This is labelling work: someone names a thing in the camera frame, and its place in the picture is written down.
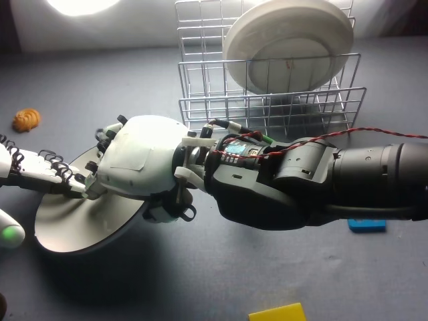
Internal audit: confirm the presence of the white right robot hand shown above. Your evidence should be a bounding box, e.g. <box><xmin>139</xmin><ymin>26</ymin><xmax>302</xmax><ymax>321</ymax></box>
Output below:
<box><xmin>85</xmin><ymin>114</ymin><xmax>199</xmax><ymax>224</ymax></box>

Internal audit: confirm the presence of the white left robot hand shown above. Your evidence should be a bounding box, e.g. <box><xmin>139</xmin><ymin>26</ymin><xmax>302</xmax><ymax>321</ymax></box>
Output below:
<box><xmin>0</xmin><ymin>133</ymin><xmax>88</xmax><ymax>249</ymax></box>

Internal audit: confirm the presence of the white plate with dark rim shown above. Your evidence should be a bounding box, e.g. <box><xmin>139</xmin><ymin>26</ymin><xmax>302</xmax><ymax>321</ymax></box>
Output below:
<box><xmin>34</xmin><ymin>143</ymin><xmax>151</xmax><ymax>255</ymax></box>

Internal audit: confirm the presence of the plain cream white plate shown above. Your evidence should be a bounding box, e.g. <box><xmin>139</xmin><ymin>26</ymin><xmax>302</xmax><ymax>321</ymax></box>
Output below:
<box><xmin>223</xmin><ymin>0</ymin><xmax>354</xmax><ymax>94</ymax></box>

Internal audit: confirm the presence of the orange swirl cookie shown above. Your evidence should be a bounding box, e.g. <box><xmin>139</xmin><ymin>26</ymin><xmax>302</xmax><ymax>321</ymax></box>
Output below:
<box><xmin>12</xmin><ymin>108</ymin><xmax>41</xmax><ymax>134</ymax></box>

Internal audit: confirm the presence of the flat yellow block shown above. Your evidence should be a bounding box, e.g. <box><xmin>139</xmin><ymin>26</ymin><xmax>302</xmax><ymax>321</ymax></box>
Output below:
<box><xmin>248</xmin><ymin>302</ymin><xmax>307</xmax><ymax>321</ymax></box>

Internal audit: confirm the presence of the blue block with two holes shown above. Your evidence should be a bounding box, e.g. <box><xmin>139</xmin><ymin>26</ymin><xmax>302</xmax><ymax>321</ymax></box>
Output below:
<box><xmin>347</xmin><ymin>219</ymin><xmax>387</xmax><ymax>233</ymax></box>

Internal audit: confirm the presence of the silver wire dish rack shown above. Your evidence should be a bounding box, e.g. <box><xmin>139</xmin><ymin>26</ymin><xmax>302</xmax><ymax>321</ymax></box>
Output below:
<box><xmin>175</xmin><ymin>0</ymin><xmax>368</xmax><ymax>134</ymax></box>

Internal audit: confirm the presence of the red black twisted wire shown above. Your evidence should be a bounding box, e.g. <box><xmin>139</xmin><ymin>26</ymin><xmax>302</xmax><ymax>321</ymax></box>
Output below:
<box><xmin>210</xmin><ymin>126</ymin><xmax>428</xmax><ymax>158</ymax></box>

